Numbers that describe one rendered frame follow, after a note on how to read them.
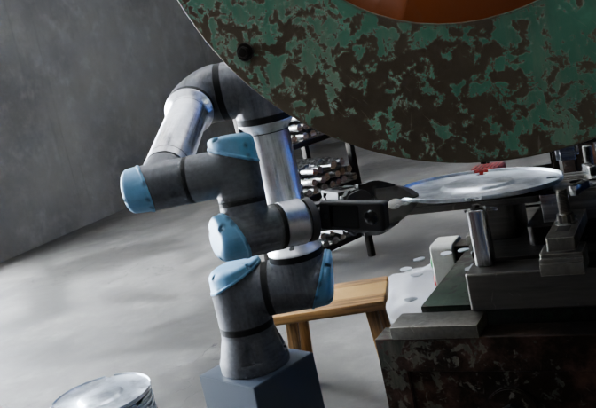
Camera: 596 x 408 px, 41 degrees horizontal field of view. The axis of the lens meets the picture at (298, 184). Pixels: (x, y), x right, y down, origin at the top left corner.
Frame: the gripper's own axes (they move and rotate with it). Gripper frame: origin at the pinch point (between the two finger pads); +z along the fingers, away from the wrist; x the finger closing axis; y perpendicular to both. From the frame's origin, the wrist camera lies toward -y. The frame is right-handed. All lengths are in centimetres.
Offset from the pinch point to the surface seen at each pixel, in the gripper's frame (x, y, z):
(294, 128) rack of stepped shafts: 0, 221, 81
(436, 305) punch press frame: 16.1, -8.8, -3.8
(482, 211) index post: 0.9, -16.3, 1.5
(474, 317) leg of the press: 16.3, -17.5, -2.9
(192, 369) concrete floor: 81, 172, 3
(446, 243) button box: 15.8, 24.2, 22.1
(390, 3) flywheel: -30.4, -28.3, -18.2
